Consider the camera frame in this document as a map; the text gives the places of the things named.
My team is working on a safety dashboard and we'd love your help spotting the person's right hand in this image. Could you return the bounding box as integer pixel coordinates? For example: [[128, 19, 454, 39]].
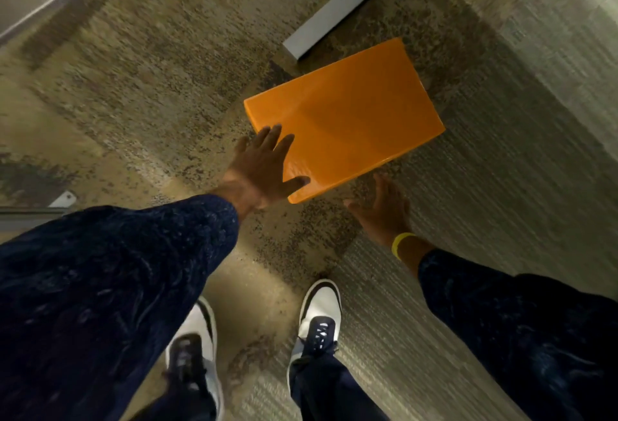
[[344, 173, 412, 248]]

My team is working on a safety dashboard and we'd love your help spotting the person's left hand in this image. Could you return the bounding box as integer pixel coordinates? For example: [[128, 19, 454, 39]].
[[223, 124, 311, 210]]

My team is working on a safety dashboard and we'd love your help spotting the person's left forearm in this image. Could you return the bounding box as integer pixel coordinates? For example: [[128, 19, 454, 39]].
[[0, 172, 267, 421]]

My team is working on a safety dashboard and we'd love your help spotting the person's right forearm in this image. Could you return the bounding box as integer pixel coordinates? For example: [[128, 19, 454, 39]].
[[397, 235, 618, 421]]

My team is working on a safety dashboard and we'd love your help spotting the yellow wristband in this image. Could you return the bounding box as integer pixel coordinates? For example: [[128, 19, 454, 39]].
[[390, 232, 418, 261]]

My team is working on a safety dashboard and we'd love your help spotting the orange rectangular box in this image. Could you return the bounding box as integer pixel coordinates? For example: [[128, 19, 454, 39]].
[[243, 37, 446, 205]]

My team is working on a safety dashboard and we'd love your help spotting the person's right white black shoe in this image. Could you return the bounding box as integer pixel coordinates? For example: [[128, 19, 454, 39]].
[[286, 279, 343, 390]]

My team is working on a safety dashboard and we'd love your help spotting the person's white black shoe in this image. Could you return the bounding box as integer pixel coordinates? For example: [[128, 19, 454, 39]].
[[286, 279, 343, 390], [163, 296, 226, 421]]

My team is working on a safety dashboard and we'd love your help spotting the white furniture base bar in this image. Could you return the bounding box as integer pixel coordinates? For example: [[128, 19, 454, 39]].
[[282, 0, 426, 62]]

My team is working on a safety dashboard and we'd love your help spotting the person's left white black shoe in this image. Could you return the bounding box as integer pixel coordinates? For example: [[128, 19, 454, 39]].
[[163, 296, 226, 421]]

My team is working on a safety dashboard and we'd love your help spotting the person's right trouser leg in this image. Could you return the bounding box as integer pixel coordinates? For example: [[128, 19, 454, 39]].
[[289, 352, 390, 421]]

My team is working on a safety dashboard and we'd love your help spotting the person's trouser leg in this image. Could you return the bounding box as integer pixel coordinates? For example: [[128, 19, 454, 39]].
[[289, 352, 390, 421], [129, 377, 218, 421]]

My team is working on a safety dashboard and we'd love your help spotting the person's left trouser leg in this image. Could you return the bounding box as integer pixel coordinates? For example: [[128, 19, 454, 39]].
[[129, 377, 218, 421]]

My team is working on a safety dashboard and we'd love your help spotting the small metal floor bracket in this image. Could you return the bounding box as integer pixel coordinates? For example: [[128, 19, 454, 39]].
[[47, 191, 78, 209]]

